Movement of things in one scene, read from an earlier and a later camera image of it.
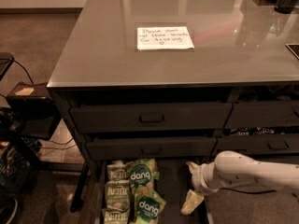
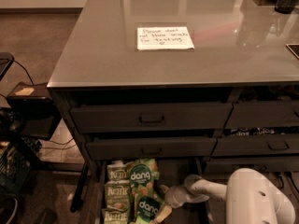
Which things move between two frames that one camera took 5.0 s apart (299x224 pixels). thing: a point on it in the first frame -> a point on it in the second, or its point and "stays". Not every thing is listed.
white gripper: x=201 y=177 -> x=175 y=195
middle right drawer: x=258 y=144 stays
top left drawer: x=149 y=117 stays
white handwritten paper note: x=163 y=38 stays
